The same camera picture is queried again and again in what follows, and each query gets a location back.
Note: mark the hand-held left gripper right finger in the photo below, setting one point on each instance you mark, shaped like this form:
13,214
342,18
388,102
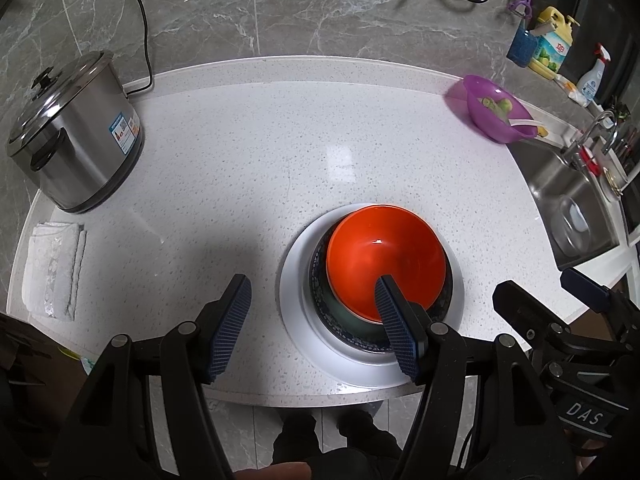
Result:
400,330

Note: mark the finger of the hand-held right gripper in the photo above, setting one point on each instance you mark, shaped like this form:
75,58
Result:
585,285
525,315

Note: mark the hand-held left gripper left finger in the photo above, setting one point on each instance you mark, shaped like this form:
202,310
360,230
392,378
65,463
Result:
227,330

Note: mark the blue patterned ceramic bowl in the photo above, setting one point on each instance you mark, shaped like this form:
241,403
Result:
345,327

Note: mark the white plate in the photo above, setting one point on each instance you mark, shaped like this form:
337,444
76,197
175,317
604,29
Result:
300,320

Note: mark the orange plastic bowl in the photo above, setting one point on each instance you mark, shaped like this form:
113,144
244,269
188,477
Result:
380,255

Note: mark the person's right hand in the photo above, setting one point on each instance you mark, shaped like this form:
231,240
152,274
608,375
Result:
587,452

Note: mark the person's left hand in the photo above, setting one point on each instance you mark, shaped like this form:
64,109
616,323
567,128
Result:
275,472

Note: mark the clear glass bowl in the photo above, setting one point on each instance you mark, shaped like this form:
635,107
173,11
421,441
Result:
570,225

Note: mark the steel sink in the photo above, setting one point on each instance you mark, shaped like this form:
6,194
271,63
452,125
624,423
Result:
545,180

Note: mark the steel faucet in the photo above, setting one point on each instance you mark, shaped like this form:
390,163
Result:
575,150

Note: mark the yellow sponge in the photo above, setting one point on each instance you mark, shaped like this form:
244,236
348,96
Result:
543,132

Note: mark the white spoon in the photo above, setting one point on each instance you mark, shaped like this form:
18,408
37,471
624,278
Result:
525,122

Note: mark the purple plastic bowl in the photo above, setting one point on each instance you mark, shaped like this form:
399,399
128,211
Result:
492,125

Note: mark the folded white cloth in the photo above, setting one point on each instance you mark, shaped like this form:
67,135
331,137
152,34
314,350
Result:
52,270

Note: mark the white yellow packet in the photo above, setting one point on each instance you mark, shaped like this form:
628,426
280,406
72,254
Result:
572,90

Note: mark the green vegetable stem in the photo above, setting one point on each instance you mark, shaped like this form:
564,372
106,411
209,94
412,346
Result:
504,106
486,103

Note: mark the white spray bottle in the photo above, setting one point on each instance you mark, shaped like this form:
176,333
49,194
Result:
590,80

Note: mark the yellow dish soap bottle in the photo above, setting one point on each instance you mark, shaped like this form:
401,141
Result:
550,52

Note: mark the stainless steel cooker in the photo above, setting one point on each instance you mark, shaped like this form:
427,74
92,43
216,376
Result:
70,145

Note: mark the blue cup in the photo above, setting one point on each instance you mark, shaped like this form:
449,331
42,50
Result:
522,47

